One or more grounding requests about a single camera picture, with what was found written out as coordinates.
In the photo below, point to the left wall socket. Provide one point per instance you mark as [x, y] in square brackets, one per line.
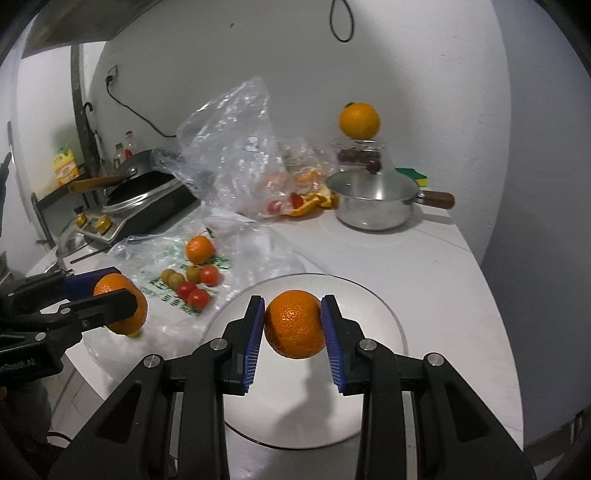
[112, 75]

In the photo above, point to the mandarin top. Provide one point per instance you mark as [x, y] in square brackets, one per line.
[199, 250]

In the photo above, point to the mandarin front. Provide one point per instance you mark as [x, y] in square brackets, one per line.
[127, 321]

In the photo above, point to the induction cooker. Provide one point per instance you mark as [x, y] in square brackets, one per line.
[135, 207]

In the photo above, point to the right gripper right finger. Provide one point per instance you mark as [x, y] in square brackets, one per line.
[457, 435]

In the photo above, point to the oil bottle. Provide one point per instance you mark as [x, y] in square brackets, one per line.
[119, 156]

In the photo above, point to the range hood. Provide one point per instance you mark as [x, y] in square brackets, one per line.
[70, 22]

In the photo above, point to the black umbrella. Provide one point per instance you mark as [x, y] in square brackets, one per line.
[94, 138]

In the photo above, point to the yellow detergent bottle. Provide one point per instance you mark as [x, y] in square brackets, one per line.
[65, 166]

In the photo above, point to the black shelf rack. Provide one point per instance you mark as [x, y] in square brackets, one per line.
[52, 210]

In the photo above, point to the green yellow sponge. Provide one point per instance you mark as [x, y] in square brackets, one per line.
[421, 179]

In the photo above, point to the black wok with wooden handle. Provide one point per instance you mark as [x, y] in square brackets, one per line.
[130, 169]

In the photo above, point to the steel saucepan with wooden handle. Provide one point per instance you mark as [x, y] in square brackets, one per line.
[379, 200]

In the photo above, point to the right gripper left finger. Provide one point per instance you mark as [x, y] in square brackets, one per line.
[165, 419]

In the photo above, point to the clear container of dark fruits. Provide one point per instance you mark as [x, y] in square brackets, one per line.
[368, 155]

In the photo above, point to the white round plate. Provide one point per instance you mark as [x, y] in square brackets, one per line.
[293, 404]

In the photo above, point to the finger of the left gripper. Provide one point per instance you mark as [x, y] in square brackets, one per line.
[34, 293]
[92, 311]

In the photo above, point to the mandarin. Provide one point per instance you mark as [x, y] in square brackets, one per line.
[199, 250]
[293, 325]
[127, 321]

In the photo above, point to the crumpled clear plastic bag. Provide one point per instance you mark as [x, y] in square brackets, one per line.
[228, 155]

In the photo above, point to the cherry tomato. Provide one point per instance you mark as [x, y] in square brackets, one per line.
[198, 299]
[209, 276]
[184, 289]

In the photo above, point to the flat printed plastic bag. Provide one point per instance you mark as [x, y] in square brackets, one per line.
[246, 252]

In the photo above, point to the large orange on container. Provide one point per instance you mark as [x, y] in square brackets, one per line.
[360, 121]

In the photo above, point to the orange peel pieces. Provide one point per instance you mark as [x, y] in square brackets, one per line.
[298, 205]

